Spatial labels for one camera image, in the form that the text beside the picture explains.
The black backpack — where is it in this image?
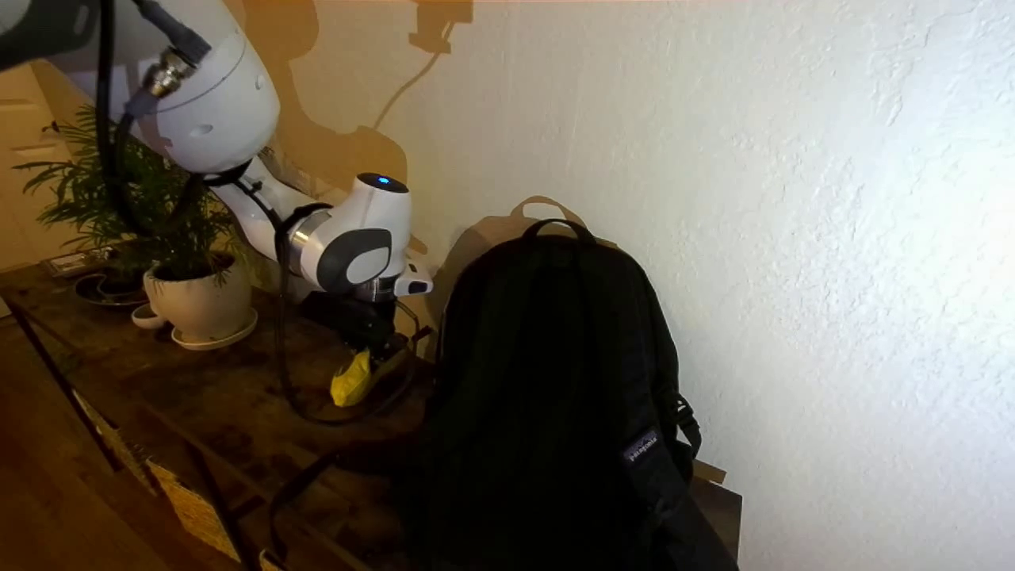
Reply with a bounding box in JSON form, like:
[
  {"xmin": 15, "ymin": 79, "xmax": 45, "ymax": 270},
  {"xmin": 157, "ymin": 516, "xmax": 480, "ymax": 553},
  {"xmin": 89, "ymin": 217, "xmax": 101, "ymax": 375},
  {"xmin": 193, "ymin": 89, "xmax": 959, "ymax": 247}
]
[{"xmin": 263, "ymin": 217, "xmax": 741, "ymax": 571}]

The green leafy potted plant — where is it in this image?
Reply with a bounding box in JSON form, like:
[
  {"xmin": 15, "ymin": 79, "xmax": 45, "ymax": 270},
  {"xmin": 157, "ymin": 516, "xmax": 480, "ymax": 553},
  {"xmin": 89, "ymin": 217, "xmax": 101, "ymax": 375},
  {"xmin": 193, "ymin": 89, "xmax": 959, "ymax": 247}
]
[{"xmin": 11, "ymin": 108, "xmax": 251, "ymax": 283}]

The white pot saucer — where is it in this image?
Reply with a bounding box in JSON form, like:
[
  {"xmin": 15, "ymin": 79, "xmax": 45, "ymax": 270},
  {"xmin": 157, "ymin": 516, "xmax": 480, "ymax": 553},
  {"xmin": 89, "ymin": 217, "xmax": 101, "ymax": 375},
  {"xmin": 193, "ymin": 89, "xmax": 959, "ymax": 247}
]
[{"xmin": 129, "ymin": 301, "xmax": 263, "ymax": 356}]

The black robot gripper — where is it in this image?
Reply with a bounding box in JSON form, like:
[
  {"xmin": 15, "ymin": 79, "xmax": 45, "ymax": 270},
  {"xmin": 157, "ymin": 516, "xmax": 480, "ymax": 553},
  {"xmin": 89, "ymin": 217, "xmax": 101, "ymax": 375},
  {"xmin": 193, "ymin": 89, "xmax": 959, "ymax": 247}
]
[{"xmin": 299, "ymin": 283, "xmax": 417, "ymax": 391}]

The small dark plant dish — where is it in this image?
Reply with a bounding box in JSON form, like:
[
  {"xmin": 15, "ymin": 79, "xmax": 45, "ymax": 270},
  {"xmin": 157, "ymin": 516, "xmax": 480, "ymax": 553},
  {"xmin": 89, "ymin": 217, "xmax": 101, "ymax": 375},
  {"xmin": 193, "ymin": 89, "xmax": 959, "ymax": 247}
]
[{"xmin": 70, "ymin": 263, "xmax": 149, "ymax": 311}]

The yellow banana-shaped fabric pouch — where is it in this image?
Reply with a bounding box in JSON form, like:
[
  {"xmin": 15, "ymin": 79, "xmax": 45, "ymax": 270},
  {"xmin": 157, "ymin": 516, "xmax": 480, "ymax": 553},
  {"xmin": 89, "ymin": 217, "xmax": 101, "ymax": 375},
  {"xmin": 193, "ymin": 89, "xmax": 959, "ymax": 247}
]
[{"xmin": 328, "ymin": 345, "xmax": 380, "ymax": 413}]

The white ceramic plant pot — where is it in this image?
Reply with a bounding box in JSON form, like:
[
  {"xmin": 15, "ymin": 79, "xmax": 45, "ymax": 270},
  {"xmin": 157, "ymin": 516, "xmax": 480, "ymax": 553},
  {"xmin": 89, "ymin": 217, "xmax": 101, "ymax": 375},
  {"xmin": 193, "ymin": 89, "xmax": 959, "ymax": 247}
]
[{"xmin": 140, "ymin": 250, "xmax": 256, "ymax": 342}]

